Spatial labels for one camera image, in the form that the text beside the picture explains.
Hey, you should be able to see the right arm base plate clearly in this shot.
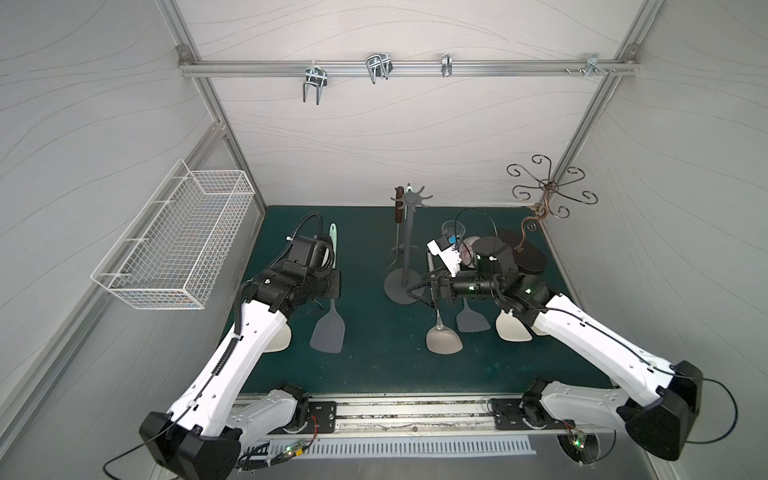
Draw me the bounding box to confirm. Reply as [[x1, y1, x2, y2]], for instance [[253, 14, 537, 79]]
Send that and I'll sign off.
[[486, 397, 532, 431]]

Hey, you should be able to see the white vent strip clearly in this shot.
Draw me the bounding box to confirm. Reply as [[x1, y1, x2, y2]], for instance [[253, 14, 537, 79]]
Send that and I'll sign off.
[[299, 434, 537, 460]]

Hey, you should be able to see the grey turner mint handle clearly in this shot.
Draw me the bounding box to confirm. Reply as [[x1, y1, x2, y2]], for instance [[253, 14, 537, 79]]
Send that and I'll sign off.
[[456, 298, 491, 333]]

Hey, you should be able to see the small metal hook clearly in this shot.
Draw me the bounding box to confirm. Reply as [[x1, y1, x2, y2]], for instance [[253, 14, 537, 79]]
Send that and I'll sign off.
[[441, 53, 453, 78]]

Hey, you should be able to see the grey utensil rack stand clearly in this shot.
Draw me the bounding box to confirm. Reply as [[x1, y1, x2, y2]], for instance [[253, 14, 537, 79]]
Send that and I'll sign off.
[[383, 184, 432, 305]]

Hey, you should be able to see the cream spoon wooden handle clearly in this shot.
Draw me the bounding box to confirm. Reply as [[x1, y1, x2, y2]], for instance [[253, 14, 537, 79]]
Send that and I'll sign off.
[[264, 324, 292, 353]]

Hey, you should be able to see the white wire basket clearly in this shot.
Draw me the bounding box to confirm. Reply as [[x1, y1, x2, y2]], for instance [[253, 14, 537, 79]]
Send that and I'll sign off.
[[91, 159, 255, 310]]

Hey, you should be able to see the clear drinking glass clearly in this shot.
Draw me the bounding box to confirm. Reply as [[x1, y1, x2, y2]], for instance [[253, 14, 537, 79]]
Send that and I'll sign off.
[[441, 219, 466, 242]]

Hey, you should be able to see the bronze scroll hook stand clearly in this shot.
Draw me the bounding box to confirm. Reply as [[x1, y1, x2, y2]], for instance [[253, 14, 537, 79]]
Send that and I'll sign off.
[[498, 154, 599, 274]]

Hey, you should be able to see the dark brown handled utensil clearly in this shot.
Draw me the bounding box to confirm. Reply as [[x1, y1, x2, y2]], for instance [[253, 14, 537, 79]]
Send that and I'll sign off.
[[394, 186, 405, 225]]

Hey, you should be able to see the double metal hook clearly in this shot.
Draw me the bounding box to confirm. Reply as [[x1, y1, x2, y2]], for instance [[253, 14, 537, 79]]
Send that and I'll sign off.
[[365, 53, 393, 84], [302, 64, 328, 105]]

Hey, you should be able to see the cream spatula wooden handle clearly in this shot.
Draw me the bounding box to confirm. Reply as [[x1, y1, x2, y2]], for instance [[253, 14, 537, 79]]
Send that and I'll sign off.
[[495, 310, 532, 343]]

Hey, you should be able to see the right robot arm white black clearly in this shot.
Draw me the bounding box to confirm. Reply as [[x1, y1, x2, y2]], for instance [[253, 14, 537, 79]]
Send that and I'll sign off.
[[407, 235, 708, 461]]

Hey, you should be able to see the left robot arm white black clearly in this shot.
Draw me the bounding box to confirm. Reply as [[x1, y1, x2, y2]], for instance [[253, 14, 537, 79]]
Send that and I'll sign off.
[[139, 225, 341, 479]]

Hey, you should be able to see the pink striped bowl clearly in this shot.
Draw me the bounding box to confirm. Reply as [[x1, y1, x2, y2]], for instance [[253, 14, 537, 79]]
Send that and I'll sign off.
[[459, 236, 480, 268]]

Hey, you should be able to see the aluminium cross rail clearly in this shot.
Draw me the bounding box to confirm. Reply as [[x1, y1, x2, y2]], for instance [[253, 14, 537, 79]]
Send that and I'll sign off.
[[179, 58, 640, 79]]

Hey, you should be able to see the double metal hook left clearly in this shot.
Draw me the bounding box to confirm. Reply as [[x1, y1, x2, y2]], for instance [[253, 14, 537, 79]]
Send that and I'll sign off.
[[302, 64, 328, 105]]

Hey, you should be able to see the double metal hook middle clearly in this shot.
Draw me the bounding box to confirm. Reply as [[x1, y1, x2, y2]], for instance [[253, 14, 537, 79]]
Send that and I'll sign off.
[[365, 53, 393, 84]]

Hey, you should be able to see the steel turner metal handle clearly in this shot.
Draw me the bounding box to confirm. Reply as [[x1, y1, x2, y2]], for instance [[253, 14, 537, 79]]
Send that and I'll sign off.
[[426, 279, 463, 355]]

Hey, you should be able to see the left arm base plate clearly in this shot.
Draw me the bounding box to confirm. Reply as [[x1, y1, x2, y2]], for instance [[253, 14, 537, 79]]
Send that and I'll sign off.
[[298, 400, 338, 434]]

